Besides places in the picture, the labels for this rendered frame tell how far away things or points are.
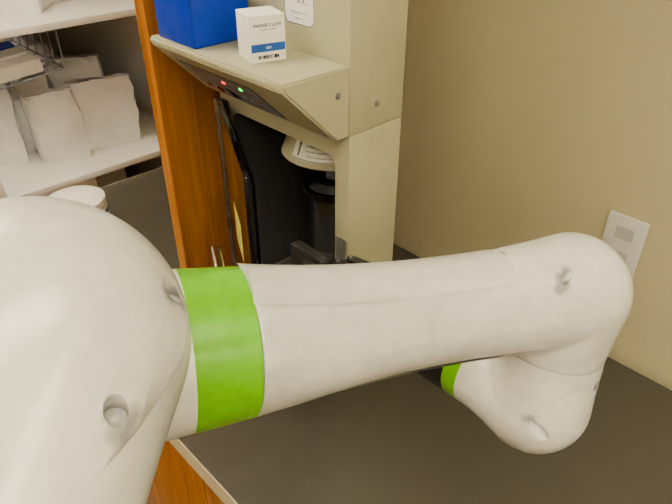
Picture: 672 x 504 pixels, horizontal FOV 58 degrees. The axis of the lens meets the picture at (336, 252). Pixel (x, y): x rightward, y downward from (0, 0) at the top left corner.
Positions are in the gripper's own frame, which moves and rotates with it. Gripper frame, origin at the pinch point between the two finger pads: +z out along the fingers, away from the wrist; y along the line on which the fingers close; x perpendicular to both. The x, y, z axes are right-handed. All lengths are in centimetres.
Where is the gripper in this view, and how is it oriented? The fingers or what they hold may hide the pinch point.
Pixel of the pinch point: (311, 260)
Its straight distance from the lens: 84.0
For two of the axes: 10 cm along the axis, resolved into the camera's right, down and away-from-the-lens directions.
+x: 0.0, 8.3, 5.5
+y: -7.3, 3.8, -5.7
